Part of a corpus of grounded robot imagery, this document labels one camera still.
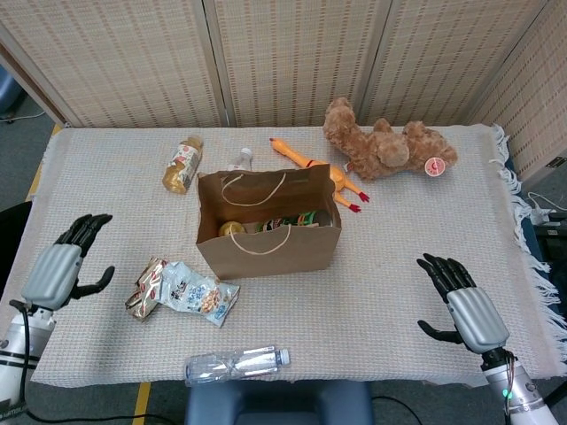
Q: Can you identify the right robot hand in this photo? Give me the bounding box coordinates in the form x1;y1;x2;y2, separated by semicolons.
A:
416;252;510;354

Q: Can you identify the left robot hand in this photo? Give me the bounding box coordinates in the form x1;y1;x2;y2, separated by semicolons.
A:
20;213;116;311

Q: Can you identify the brown snack packet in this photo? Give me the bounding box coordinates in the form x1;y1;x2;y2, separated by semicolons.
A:
124;256;172;323

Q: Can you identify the silver snack packet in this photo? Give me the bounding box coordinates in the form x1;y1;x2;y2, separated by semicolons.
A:
158;259;241;328

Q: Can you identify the yellow pear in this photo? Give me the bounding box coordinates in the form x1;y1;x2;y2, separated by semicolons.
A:
219;220;247;238

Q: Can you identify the green box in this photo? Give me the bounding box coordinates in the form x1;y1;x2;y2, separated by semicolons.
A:
255;211;332;234

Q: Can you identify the transparent plastic water bottle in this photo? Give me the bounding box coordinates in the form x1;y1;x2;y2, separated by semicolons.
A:
184;347;291;387

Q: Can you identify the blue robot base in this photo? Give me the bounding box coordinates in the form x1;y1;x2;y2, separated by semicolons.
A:
183;379;373;425

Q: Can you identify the amber tea bottle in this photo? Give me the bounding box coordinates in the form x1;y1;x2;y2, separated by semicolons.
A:
162;135;205;195

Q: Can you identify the brown paper shopping bag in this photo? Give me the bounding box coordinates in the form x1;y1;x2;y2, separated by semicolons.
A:
196;163;343;281

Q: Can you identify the clear bottle with white cap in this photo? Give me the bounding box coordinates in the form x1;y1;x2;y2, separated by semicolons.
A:
228;148;254;172

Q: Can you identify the black furniture piece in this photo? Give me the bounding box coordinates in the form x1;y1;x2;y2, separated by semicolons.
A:
0;201;35;298

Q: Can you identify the beige woven tablecloth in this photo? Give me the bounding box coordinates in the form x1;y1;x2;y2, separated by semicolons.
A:
0;123;567;386

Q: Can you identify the blue office chair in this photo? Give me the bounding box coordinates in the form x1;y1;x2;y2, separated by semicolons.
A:
0;66;23;123

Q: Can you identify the brown teddy bear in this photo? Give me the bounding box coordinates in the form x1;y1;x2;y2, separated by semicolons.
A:
322;97;459;182

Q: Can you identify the yellow rubber chicken toy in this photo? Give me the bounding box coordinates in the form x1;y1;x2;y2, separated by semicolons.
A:
268;137;371;213

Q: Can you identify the woven folding screen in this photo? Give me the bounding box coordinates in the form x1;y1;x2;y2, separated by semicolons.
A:
0;0;567;182

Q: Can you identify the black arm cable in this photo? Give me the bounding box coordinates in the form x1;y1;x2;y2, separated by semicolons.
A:
8;299;187;425

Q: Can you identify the black floor cable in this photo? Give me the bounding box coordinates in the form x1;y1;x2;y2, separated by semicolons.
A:
370;395;422;425

